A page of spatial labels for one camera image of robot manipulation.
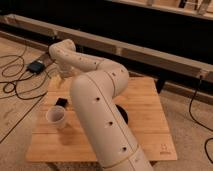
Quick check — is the long wooden beam frame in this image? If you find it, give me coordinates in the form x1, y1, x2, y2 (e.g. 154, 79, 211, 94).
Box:
0, 14, 213, 83

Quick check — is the black eraser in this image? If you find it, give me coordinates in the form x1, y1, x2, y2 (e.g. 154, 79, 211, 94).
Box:
56, 98, 68, 107

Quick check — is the white plastic cup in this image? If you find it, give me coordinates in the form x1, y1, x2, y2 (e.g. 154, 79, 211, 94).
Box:
46, 105, 66, 129

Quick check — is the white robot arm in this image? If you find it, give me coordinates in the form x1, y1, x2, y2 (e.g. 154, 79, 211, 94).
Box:
49, 39, 154, 171

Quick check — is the black power adapter box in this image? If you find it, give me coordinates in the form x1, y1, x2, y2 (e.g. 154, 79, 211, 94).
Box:
27, 61, 45, 74

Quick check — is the wooden bamboo table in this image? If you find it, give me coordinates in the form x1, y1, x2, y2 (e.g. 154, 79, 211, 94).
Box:
26, 77, 177, 162

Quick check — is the black cable on right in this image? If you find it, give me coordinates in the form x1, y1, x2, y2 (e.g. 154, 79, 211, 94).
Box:
188, 75, 213, 166

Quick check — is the black round dish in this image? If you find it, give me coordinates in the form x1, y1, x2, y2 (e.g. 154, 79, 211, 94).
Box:
116, 104, 128, 124

